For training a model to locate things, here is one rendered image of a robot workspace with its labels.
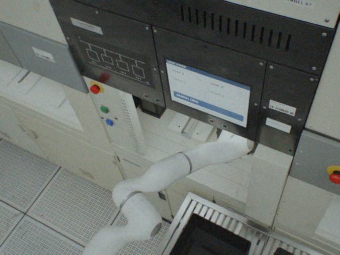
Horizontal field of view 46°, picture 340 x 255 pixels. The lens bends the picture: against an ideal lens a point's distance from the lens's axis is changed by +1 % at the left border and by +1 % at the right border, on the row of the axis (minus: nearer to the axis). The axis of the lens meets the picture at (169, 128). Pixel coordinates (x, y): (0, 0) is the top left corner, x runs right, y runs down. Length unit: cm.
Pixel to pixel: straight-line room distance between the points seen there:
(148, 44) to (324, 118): 56
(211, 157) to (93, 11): 65
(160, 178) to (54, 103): 116
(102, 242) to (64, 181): 167
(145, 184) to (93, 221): 156
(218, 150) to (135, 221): 39
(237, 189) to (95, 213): 129
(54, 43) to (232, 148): 77
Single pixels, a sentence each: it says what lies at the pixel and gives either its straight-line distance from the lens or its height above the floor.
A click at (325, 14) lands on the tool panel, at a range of 94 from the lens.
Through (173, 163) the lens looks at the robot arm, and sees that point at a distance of 137.
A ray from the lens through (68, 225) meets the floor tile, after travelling 293.
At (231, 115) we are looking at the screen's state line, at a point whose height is 151.
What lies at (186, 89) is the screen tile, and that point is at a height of 156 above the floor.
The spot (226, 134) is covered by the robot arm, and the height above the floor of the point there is 124.
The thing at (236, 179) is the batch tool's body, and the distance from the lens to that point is 192.
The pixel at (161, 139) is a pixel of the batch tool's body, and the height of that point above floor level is 87.
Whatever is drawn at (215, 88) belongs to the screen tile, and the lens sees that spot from 125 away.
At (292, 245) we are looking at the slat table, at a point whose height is 76.
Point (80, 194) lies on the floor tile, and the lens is 299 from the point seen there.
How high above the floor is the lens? 259
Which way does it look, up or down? 56 degrees down
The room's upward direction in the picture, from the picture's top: 10 degrees counter-clockwise
